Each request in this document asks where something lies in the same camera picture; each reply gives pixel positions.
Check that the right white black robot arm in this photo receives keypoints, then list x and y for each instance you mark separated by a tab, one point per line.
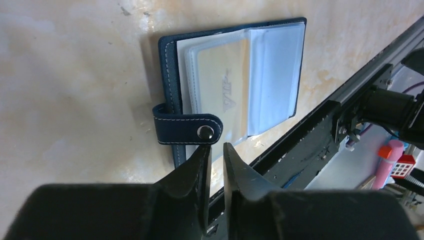
399	113

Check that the red white object on floor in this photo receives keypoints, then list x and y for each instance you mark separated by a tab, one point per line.
394	163

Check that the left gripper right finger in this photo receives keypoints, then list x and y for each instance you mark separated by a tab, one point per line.
257	209

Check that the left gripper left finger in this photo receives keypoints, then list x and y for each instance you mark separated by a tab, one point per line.
173	208

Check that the navy blue card holder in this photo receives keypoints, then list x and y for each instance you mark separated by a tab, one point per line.
276	55

